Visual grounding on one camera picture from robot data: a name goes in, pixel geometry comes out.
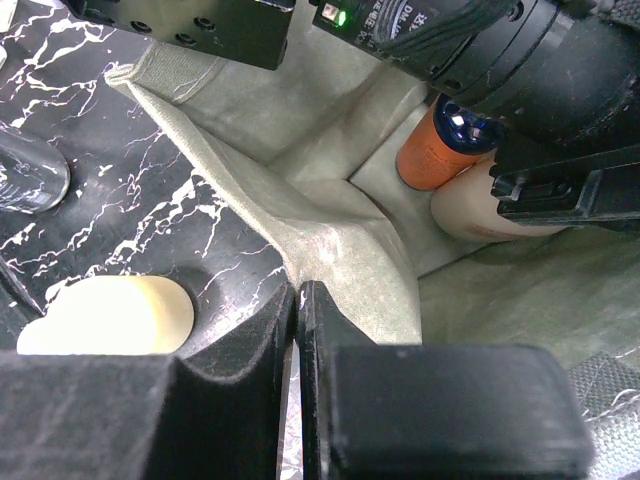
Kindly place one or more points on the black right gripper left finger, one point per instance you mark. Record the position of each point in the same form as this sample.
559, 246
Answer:
217, 414

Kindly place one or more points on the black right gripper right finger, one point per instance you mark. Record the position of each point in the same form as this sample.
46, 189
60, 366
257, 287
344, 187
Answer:
373, 411

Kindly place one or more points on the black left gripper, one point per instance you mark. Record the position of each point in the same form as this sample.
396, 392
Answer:
542, 189

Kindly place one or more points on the yellow round pump bottle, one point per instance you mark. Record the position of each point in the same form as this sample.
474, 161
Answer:
112, 315

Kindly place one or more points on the brown pump bottle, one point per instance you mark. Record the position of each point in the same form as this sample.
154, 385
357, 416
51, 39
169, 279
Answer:
465, 209

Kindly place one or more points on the orange blue pump bottle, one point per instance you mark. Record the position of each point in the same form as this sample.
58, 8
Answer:
446, 141

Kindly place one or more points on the small silver cap bottle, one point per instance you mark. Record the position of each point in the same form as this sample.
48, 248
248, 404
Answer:
34, 175

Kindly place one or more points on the green canvas bag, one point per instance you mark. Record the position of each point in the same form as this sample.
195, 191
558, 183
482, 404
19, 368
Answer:
330, 202

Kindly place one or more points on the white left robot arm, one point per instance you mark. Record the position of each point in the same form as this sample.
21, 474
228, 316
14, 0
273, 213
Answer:
561, 76

